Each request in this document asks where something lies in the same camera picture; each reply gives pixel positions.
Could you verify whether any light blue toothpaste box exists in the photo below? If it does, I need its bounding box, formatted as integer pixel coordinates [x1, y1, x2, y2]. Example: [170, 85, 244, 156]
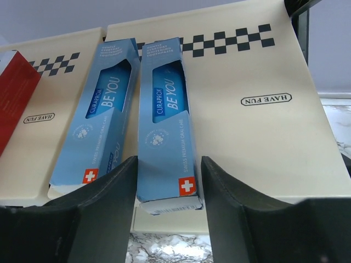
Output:
[48, 38, 140, 199]

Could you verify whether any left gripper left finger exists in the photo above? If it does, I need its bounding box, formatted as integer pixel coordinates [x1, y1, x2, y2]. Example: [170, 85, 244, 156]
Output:
[1, 156, 138, 262]

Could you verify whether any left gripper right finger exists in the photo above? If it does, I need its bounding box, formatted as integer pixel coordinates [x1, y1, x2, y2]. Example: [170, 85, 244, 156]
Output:
[201, 156, 350, 262]

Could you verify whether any beige three-tier shelf rack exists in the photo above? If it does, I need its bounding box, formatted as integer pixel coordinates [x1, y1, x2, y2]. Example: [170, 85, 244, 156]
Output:
[0, 0, 351, 235]

